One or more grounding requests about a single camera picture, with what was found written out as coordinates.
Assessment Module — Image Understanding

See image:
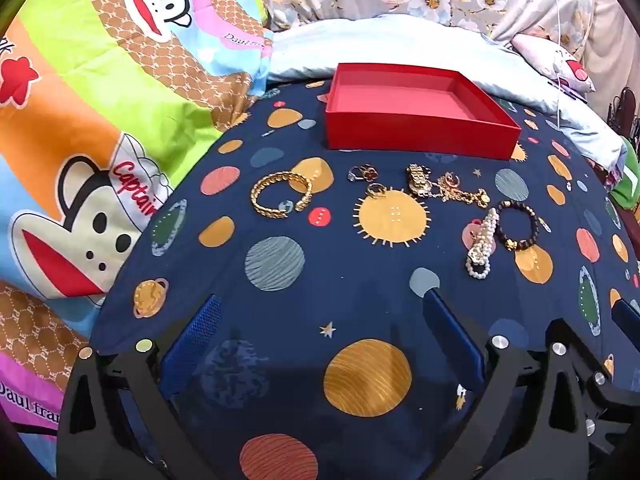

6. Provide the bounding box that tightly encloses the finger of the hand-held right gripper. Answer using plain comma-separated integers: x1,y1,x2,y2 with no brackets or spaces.
611,299,640,356
579,369,640,458

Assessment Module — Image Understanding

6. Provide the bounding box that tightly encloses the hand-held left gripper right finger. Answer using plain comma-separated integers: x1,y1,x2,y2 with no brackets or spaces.
422,287,598,480

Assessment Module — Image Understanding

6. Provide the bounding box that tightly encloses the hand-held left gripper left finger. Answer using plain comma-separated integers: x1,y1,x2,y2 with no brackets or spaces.
56,294,223,480

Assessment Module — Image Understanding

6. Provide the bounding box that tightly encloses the white pearl bracelet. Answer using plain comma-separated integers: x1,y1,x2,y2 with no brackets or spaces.
465,207,501,278

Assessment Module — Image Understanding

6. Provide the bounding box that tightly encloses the dark bead bracelet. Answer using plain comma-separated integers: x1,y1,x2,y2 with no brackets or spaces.
495,200,542,252

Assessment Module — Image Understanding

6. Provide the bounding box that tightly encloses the gold chain bangle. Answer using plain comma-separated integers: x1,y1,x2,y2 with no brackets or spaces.
250,171,313,218

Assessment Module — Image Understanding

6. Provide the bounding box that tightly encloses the red cardboard box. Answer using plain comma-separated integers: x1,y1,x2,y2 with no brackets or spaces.
324,62,522,162

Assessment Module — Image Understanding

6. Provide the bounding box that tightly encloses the navy planet print blanket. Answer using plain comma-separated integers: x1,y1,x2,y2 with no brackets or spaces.
92,77,640,480

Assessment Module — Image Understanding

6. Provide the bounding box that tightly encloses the green cloth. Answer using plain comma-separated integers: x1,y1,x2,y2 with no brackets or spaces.
610,137,640,211

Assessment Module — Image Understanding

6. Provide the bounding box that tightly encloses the dark metal rack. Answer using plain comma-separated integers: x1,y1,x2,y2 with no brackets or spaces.
602,87,640,141

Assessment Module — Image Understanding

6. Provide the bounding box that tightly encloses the cartoon monkey printed blanket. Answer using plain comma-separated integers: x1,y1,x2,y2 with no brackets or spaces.
0,0,276,476

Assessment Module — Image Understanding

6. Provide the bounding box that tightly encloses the pink cartoon pillow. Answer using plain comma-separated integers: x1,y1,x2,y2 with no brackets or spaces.
510,34,596,93

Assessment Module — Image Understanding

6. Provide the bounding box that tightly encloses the beige curtain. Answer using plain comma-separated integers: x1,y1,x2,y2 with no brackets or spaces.
582,0,640,111

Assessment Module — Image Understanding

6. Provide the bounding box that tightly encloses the light blue quilt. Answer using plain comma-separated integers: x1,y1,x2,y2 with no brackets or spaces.
265,14,626,173

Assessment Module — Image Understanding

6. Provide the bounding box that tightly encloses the gold clover chain necklace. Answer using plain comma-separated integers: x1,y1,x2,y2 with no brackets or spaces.
430,180,476,207

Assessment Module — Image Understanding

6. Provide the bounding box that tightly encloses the white cable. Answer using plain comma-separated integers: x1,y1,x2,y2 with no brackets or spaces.
551,0,565,131

